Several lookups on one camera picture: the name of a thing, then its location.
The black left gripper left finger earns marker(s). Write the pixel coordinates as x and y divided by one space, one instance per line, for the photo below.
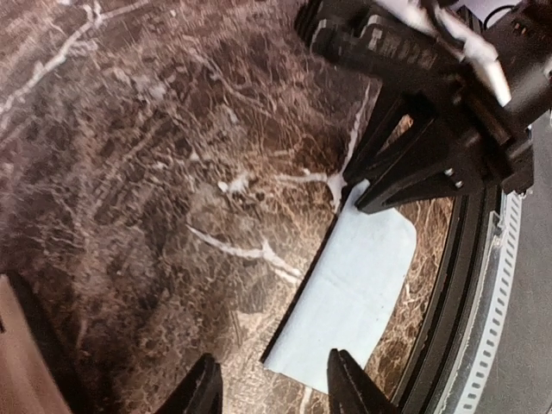
200 391

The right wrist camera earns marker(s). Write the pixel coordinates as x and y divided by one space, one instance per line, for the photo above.
433 19

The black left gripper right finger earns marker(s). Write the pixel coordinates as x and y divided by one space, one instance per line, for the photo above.
351 390

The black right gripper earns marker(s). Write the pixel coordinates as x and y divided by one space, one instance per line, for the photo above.
437 131

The black quilted glasses case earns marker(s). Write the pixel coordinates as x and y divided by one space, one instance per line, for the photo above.
36 376

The blue cleaning cloth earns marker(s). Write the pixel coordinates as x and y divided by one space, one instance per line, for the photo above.
349 296

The white slotted cable duct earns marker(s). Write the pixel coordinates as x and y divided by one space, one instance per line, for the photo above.
486 321

